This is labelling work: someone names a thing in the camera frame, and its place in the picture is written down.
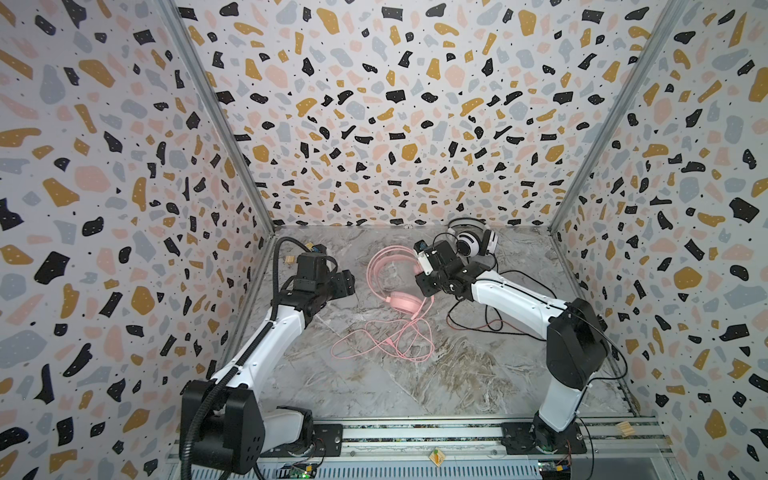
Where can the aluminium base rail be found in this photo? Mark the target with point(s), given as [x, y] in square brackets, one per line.
[475, 448]

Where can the wooden block on rail right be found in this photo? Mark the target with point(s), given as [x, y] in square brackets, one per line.
[625, 428]

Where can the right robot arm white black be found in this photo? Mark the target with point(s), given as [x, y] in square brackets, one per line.
[576, 346]

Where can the white black headphones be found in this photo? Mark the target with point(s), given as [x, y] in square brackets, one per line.
[473, 237]

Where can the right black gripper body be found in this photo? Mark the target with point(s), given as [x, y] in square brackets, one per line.
[433, 279]

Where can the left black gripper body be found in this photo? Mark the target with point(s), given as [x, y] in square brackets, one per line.
[334, 287]

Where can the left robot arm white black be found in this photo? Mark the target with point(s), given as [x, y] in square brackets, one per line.
[222, 426]

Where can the pink headphones with cable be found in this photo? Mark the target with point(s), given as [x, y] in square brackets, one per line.
[408, 337]

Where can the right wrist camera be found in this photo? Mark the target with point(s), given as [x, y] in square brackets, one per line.
[424, 262]

